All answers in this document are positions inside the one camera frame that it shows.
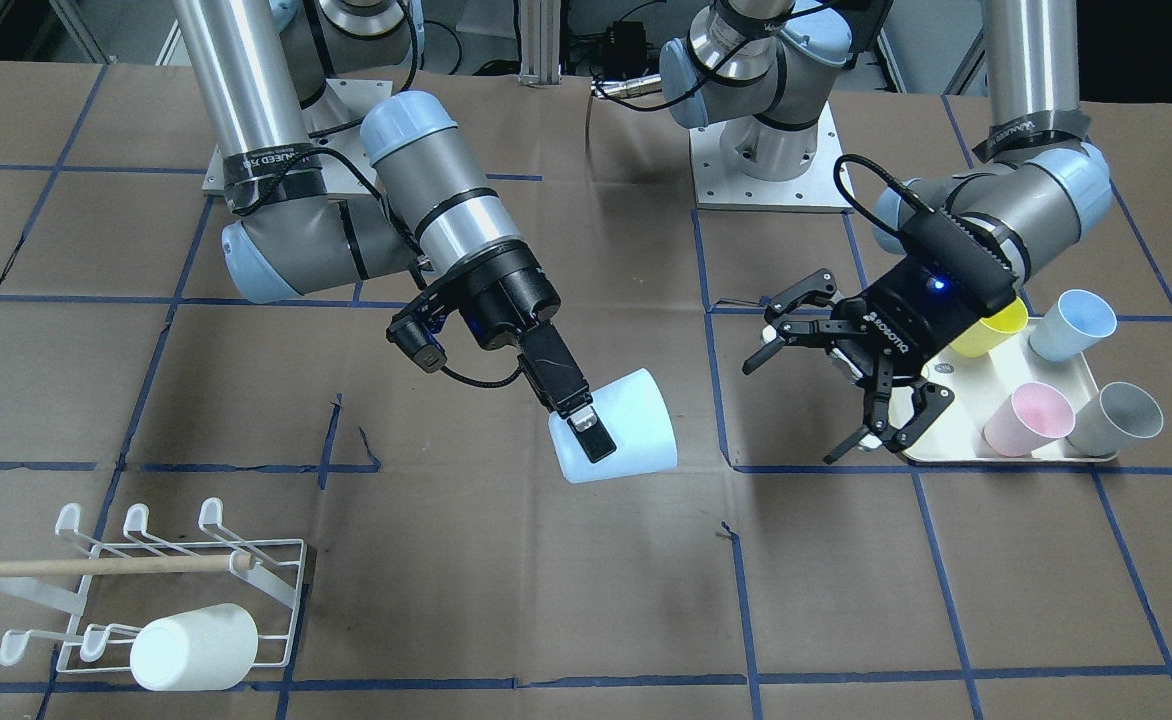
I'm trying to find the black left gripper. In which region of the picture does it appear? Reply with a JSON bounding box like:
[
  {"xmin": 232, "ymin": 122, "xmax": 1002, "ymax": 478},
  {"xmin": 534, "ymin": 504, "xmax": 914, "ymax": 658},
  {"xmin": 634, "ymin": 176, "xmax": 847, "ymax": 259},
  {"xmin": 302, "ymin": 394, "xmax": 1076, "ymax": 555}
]
[{"xmin": 742, "ymin": 258, "xmax": 1017, "ymax": 466}]

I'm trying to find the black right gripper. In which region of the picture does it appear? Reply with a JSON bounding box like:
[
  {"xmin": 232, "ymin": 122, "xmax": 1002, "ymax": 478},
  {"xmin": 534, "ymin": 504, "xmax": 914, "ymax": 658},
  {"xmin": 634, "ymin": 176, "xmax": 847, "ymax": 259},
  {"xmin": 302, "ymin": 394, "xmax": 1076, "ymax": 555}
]
[{"xmin": 441, "ymin": 240, "xmax": 616, "ymax": 464}]

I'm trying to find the light blue cup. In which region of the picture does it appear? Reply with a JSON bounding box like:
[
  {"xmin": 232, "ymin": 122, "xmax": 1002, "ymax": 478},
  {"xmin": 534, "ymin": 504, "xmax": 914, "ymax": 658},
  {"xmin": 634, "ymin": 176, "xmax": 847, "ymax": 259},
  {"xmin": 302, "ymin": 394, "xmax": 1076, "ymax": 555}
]
[
  {"xmin": 548, "ymin": 368, "xmax": 677, "ymax": 483},
  {"xmin": 1028, "ymin": 290, "xmax": 1118, "ymax": 364}
]

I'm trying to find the white ikea cup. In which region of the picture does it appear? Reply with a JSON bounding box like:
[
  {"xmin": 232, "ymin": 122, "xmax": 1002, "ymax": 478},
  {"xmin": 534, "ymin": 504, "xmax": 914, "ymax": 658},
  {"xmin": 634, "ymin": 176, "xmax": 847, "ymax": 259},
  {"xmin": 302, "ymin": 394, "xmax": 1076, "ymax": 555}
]
[{"xmin": 130, "ymin": 603, "xmax": 260, "ymax": 691}]

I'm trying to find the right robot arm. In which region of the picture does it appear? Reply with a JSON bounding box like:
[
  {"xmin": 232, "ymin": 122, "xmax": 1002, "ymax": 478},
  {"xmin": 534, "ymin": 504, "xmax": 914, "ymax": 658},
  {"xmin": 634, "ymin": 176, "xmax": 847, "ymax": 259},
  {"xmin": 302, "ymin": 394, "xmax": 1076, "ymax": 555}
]
[{"xmin": 173, "ymin": 1, "xmax": 616, "ymax": 462}]

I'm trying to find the yellow cup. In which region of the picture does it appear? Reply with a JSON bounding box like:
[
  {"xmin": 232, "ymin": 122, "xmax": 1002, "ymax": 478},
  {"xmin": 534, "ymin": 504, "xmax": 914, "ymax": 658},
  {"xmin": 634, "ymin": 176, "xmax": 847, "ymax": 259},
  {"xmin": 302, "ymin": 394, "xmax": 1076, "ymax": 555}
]
[{"xmin": 950, "ymin": 297, "xmax": 1029, "ymax": 356}]

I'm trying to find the pink cup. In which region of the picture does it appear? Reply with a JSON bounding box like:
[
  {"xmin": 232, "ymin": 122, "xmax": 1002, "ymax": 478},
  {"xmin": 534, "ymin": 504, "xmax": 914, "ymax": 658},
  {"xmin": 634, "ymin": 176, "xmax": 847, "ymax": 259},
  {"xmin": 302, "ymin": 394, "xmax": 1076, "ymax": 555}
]
[{"xmin": 982, "ymin": 382, "xmax": 1076, "ymax": 457}]

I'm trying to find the grey cup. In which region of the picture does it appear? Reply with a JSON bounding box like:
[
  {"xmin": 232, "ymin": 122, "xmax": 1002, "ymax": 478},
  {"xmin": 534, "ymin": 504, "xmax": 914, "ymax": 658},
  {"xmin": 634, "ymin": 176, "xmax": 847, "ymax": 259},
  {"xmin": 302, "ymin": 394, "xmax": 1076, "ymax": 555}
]
[{"xmin": 1067, "ymin": 382, "xmax": 1165, "ymax": 457}]

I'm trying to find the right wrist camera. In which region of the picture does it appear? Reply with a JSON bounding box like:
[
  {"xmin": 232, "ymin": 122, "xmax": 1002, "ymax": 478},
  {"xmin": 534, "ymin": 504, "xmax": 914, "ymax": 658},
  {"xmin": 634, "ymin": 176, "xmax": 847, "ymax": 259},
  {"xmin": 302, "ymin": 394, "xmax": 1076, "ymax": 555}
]
[{"xmin": 386, "ymin": 290, "xmax": 457, "ymax": 373}]

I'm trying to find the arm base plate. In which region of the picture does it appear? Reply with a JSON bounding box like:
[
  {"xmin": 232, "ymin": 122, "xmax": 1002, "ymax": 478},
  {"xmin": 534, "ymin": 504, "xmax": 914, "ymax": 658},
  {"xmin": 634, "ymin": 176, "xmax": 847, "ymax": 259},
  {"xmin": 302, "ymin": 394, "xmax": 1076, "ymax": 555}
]
[{"xmin": 688, "ymin": 106, "xmax": 851, "ymax": 213}]

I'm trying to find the aluminium frame post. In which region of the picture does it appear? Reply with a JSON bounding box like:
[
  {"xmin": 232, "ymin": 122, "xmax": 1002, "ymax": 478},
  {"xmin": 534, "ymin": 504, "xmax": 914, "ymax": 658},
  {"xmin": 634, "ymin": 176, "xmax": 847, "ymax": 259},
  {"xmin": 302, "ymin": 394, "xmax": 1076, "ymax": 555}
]
[{"xmin": 516, "ymin": 0, "xmax": 563, "ymax": 87}]

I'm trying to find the white wire cup rack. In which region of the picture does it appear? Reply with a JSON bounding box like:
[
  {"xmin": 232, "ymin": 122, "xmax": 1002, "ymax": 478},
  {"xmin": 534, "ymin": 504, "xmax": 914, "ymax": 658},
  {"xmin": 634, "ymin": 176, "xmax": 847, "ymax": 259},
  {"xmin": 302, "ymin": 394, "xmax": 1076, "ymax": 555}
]
[{"xmin": 0, "ymin": 497, "xmax": 311, "ymax": 682}]

